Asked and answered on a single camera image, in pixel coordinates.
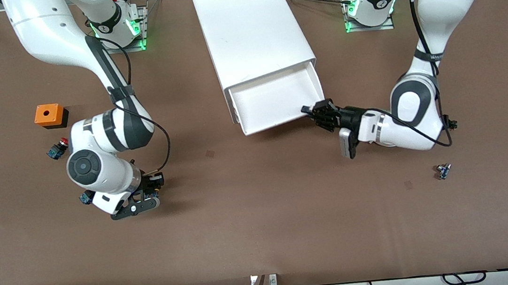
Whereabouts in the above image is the small blue potentiometer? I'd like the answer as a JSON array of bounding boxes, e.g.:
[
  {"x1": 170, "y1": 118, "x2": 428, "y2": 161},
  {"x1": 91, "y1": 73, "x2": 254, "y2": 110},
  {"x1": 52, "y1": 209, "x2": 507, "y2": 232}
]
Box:
[{"x1": 435, "y1": 163, "x2": 453, "y2": 181}]

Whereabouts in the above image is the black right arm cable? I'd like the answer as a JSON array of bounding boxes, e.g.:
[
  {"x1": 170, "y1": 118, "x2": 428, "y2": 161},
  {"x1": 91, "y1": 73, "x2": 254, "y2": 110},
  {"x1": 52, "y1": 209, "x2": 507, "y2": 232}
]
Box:
[{"x1": 99, "y1": 30, "x2": 175, "y2": 179}]

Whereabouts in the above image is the red push button switch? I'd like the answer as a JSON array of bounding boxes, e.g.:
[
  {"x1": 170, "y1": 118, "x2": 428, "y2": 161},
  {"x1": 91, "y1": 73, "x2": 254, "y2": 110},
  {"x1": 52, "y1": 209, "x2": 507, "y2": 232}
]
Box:
[{"x1": 45, "y1": 137, "x2": 71, "y2": 161}]

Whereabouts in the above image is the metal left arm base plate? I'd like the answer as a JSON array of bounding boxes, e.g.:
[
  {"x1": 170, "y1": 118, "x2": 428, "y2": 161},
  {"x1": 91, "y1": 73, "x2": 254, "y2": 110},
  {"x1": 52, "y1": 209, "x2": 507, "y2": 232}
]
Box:
[{"x1": 342, "y1": 0, "x2": 395, "y2": 35}]

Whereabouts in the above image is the orange button enclosure box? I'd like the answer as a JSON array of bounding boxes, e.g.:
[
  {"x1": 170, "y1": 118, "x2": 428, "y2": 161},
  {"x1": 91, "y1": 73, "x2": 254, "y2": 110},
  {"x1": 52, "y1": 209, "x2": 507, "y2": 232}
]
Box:
[{"x1": 32, "y1": 102, "x2": 71, "y2": 131}]

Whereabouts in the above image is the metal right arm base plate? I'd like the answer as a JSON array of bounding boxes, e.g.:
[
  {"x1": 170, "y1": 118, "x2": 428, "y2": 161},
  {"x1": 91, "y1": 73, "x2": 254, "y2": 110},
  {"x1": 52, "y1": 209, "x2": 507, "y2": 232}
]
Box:
[{"x1": 94, "y1": 4, "x2": 151, "y2": 56}]

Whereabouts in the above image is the black looped floor cable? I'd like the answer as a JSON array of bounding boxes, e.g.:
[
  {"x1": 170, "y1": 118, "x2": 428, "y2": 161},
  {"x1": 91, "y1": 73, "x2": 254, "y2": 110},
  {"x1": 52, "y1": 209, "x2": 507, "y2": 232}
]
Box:
[{"x1": 442, "y1": 270, "x2": 488, "y2": 285}]

